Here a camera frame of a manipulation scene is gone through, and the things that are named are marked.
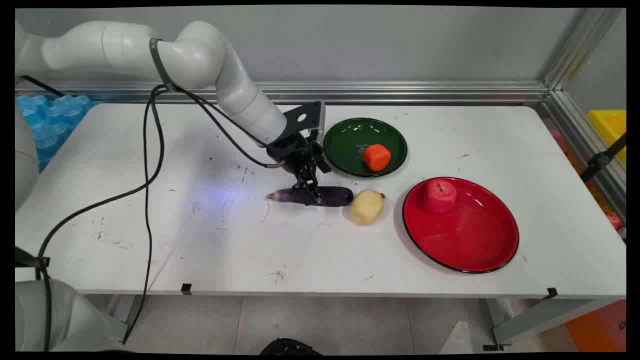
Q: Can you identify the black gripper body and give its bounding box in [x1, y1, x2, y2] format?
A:
[266, 132, 332, 187]

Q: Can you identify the blue bubble wrap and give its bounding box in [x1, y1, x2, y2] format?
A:
[15, 94, 104, 172]

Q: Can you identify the black stand with clamp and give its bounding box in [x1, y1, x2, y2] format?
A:
[580, 132, 627, 184]

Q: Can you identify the thick black cable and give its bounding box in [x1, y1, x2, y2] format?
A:
[35, 85, 273, 353]

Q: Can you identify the purple toy eggplant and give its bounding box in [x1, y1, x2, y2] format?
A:
[265, 186, 355, 208]

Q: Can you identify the red round plate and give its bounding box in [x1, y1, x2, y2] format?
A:
[402, 176, 520, 274]

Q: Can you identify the red toy apple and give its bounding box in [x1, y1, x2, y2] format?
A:
[424, 178, 458, 215]

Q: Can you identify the grey angled table leg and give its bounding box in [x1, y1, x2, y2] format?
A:
[482, 298, 601, 352]

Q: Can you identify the black strap on forearm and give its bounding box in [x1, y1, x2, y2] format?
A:
[149, 38, 177, 93]

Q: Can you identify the aluminium back frame rail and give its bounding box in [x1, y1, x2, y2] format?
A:
[15, 80, 549, 106]

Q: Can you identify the dark green round plate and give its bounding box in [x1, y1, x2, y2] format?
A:
[322, 117, 408, 178]

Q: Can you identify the yellow plastic box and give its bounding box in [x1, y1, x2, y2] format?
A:
[586, 109, 627, 167]

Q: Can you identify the aluminium corner post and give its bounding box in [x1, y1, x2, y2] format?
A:
[542, 7, 624, 92]

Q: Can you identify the black object on floor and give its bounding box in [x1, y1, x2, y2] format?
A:
[259, 338, 324, 356]

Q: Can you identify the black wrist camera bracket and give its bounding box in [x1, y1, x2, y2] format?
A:
[283, 101, 326, 140]

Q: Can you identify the yellow toy potato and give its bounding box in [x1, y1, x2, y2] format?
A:
[349, 189, 387, 226]

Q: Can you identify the orange box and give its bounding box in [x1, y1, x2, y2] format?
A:
[565, 300, 627, 353]

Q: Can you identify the orange toy fruit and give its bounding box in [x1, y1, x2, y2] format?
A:
[363, 144, 392, 172]

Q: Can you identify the black strap on arm base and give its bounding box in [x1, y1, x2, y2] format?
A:
[15, 247, 51, 269]

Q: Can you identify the black background cable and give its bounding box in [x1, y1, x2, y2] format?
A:
[19, 75, 66, 98]

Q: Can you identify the thin black cable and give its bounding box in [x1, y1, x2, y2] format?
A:
[121, 85, 287, 346]

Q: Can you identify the aluminium side frame rail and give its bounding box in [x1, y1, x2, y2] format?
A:
[534, 90, 627, 236]

